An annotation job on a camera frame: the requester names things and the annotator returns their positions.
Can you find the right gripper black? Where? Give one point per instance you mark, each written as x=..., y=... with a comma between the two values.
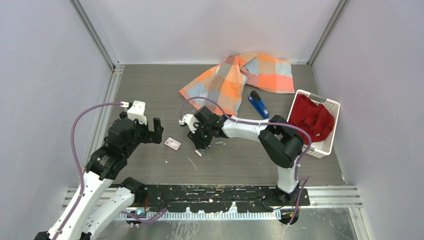
x=200, y=144

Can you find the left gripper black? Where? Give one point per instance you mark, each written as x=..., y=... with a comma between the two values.
x=154, y=136

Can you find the blue stapler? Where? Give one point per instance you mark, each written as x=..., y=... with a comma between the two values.
x=256, y=101

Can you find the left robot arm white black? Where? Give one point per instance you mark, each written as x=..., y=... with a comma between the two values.
x=81, y=220

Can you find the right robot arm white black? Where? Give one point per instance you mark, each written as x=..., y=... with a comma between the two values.
x=280, y=140

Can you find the red white staple box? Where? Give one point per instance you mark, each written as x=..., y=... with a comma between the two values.
x=172, y=143

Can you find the orange checkered cloth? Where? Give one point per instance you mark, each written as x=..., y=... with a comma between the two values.
x=220, y=88

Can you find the red cloth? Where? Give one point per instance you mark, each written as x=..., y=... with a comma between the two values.
x=313, y=118

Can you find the white plastic basket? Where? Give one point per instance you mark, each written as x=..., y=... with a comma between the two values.
x=323, y=148

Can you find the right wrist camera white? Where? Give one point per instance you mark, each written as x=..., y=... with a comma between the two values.
x=190, y=121

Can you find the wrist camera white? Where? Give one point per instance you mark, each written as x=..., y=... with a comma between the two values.
x=135, y=111
x=190, y=121

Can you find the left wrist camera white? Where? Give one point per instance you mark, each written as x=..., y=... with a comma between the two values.
x=135, y=111

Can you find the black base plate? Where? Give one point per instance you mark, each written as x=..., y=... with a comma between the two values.
x=218, y=198

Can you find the aluminium slotted rail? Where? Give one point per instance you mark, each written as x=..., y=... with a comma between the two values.
x=220, y=216

